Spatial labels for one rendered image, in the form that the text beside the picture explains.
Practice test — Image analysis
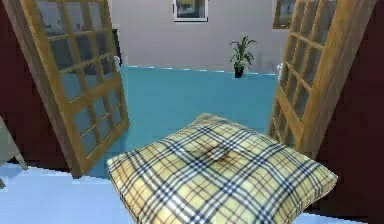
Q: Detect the yellow plaid cushion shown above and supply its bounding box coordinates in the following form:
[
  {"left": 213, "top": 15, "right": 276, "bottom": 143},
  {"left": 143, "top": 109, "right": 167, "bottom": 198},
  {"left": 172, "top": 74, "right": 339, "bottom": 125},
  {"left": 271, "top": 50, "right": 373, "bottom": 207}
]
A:
[{"left": 106, "top": 112, "right": 339, "bottom": 224}]

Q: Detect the green house plant black pot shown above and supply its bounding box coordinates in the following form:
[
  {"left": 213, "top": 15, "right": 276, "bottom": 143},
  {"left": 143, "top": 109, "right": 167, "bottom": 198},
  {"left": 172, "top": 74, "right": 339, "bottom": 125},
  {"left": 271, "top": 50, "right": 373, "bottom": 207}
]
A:
[{"left": 229, "top": 35, "right": 258, "bottom": 79}]

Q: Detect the white framed window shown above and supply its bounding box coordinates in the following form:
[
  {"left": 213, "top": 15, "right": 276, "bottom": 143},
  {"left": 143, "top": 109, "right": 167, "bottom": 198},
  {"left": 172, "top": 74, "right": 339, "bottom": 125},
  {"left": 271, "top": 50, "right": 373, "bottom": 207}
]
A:
[{"left": 172, "top": 0, "right": 210, "bottom": 23}]

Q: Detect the wooden glazed room door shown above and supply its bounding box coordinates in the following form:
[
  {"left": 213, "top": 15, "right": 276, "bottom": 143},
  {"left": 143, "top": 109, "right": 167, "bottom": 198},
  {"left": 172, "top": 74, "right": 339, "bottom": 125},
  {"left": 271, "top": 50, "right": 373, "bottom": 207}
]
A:
[
  {"left": 2, "top": 0, "right": 131, "bottom": 179},
  {"left": 267, "top": 0, "right": 379, "bottom": 160}
]

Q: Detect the wooden framed window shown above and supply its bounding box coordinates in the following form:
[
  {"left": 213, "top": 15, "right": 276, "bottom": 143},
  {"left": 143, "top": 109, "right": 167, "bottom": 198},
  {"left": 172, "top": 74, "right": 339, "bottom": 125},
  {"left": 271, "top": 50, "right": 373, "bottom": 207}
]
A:
[{"left": 272, "top": 0, "right": 297, "bottom": 30}]

